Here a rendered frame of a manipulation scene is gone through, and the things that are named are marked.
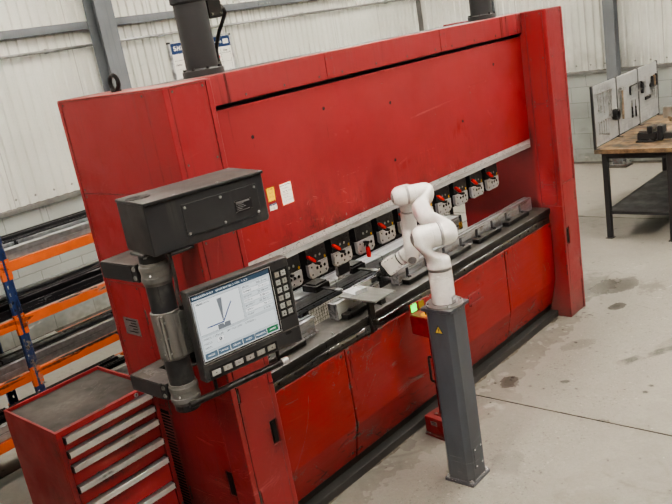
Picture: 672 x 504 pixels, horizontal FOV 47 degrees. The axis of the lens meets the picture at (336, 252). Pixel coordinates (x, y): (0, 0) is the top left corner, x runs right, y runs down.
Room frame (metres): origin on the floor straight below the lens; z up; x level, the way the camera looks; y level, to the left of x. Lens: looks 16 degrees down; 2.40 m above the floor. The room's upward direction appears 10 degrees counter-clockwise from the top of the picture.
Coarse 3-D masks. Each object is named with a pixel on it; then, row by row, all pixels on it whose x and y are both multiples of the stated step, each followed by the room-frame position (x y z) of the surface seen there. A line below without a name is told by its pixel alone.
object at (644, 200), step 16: (656, 64) 8.48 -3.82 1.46; (608, 80) 7.50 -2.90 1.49; (624, 80) 7.79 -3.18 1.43; (640, 80) 8.11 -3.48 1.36; (592, 96) 7.20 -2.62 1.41; (624, 96) 7.77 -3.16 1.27; (640, 96) 8.09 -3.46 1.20; (592, 112) 7.19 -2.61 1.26; (608, 112) 7.48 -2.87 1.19; (640, 112) 8.08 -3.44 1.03; (656, 112) 8.43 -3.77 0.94; (592, 128) 7.20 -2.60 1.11; (608, 128) 7.43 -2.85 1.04; (624, 128) 7.73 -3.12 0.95; (640, 128) 7.87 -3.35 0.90; (656, 128) 7.06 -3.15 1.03; (608, 144) 7.34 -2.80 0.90; (624, 144) 7.21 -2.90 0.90; (640, 144) 7.08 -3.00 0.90; (656, 144) 6.96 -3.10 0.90; (608, 160) 7.19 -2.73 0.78; (608, 176) 7.18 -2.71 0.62; (656, 176) 8.19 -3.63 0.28; (608, 192) 7.17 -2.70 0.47; (640, 192) 7.65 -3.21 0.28; (656, 192) 7.54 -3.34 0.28; (608, 208) 7.18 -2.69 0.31; (624, 208) 7.17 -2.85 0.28; (640, 208) 7.08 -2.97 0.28; (656, 208) 6.99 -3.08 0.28; (608, 224) 7.19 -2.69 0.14
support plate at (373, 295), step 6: (372, 288) 4.04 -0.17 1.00; (378, 288) 4.02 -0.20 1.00; (342, 294) 4.03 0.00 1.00; (348, 294) 4.01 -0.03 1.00; (360, 294) 3.98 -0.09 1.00; (366, 294) 3.96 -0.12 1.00; (372, 294) 3.94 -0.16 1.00; (378, 294) 3.93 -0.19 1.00; (384, 294) 3.91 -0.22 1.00; (390, 294) 3.92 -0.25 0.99; (360, 300) 3.90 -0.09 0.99; (366, 300) 3.87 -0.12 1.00; (372, 300) 3.85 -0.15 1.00; (378, 300) 3.84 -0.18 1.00
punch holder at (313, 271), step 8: (312, 248) 3.88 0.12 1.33; (320, 248) 3.92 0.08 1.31; (304, 256) 3.85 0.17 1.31; (312, 256) 3.87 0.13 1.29; (320, 256) 3.91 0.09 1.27; (304, 264) 3.86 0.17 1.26; (312, 264) 3.86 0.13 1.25; (320, 264) 3.90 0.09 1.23; (304, 272) 3.87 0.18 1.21; (312, 272) 3.85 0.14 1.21; (320, 272) 3.90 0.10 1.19
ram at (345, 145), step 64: (448, 64) 4.93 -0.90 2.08; (512, 64) 5.49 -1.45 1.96; (256, 128) 3.72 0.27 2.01; (320, 128) 4.04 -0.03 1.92; (384, 128) 4.41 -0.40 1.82; (448, 128) 4.86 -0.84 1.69; (512, 128) 5.43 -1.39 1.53; (320, 192) 3.98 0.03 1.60; (384, 192) 4.35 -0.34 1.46; (256, 256) 3.61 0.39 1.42
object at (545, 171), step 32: (544, 32) 5.46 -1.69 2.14; (544, 64) 5.48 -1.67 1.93; (544, 96) 5.49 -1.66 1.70; (544, 128) 5.51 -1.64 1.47; (512, 160) 5.71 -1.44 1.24; (544, 160) 5.53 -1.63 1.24; (512, 192) 5.73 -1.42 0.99; (544, 192) 5.54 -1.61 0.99; (576, 224) 5.59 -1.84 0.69; (576, 256) 5.56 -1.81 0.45; (576, 288) 5.54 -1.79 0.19
